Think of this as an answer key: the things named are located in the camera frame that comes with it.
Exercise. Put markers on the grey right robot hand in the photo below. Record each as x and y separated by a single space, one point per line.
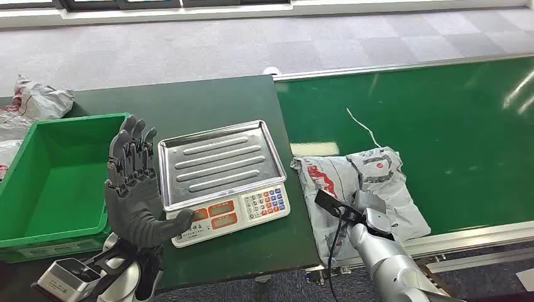
369 202

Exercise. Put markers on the white paper sheet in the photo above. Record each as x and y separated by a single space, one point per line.
526 280

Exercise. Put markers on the dark green table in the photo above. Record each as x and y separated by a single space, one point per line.
187 100

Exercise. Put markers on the green plastic crate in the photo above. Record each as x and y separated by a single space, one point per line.
62 187

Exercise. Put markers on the thin white strip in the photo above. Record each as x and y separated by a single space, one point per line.
367 129

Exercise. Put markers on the green conveyor belt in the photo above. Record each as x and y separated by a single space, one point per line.
459 146

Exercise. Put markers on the crumpled grey mailer bag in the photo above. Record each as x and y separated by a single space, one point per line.
41 100

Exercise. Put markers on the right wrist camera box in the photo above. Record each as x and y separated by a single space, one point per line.
329 201

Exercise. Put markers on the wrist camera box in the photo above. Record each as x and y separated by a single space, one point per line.
329 201
62 279

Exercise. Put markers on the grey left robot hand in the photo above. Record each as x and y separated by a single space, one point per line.
133 208

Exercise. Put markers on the grey mailer bag red print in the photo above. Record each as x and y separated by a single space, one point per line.
12 125

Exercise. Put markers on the small white round object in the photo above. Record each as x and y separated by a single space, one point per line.
272 71

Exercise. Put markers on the grey plastic mailer package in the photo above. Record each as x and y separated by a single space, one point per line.
333 225

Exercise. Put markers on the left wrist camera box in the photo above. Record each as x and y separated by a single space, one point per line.
62 279

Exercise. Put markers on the white scale with steel tray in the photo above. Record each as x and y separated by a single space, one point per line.
217 162

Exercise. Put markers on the pale grey mailer bag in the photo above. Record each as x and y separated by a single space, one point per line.
8 154

